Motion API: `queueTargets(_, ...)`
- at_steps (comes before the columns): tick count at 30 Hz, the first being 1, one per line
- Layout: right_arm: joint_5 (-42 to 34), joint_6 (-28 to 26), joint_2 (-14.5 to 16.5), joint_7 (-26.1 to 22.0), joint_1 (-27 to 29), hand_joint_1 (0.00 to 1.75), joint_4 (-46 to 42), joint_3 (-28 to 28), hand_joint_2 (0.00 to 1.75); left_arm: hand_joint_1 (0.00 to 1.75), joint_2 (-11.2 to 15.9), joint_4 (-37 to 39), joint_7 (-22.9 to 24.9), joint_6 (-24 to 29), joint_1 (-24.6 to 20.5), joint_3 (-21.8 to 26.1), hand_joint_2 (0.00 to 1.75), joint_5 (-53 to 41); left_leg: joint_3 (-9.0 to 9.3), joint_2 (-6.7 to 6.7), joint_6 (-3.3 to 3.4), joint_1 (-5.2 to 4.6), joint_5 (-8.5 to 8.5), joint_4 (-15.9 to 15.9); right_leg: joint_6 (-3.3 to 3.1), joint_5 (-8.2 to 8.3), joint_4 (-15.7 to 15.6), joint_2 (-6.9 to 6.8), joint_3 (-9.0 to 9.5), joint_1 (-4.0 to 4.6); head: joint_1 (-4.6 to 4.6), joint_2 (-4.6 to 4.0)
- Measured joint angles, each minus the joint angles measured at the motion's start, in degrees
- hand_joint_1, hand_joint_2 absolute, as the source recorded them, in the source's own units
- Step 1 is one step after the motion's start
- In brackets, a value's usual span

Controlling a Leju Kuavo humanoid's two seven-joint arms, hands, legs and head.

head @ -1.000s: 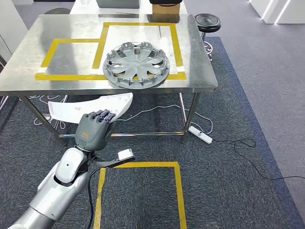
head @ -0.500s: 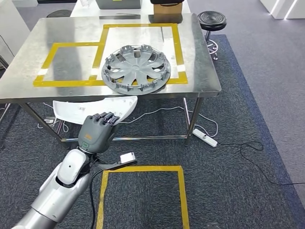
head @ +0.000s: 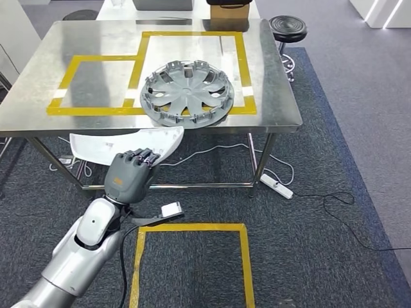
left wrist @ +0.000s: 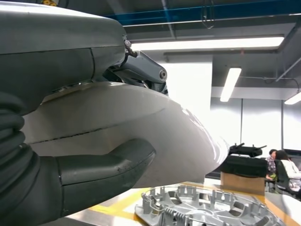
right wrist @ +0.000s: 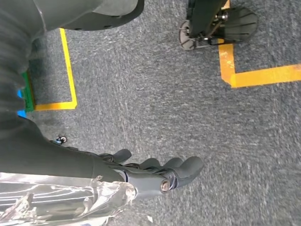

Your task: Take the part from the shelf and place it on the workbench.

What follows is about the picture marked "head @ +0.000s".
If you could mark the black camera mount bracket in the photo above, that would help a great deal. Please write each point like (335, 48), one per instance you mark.
(150, 221)

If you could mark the white partition panel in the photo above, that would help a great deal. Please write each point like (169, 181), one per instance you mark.
(16, 38)

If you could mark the yellow floor tape square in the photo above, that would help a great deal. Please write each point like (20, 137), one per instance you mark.
(193, 227)

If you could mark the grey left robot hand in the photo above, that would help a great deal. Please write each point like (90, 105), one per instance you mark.
(128, 180)

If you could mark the white power strip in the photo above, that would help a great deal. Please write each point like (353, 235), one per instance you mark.
(276, 186)
(66, 160)

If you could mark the stainless steel workbench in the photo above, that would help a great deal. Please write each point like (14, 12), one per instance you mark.
(273, 93)

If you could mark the brown cardboard box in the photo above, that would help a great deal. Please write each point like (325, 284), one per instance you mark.
(230, 12)

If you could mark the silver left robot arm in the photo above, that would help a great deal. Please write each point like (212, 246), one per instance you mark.
(73, 259)

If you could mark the white panel with light strips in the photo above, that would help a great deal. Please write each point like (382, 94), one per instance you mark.
(378, 12)

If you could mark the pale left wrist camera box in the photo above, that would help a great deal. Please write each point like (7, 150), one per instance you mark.
(171, 209)

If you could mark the grey plastic hubcap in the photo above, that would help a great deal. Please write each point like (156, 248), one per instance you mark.
(187, 91)

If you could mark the white curved plastic part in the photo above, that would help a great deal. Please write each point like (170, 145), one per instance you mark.
(128, 142)

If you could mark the black round stool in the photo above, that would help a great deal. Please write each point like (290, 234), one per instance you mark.
(288, 27)
(80, 15)

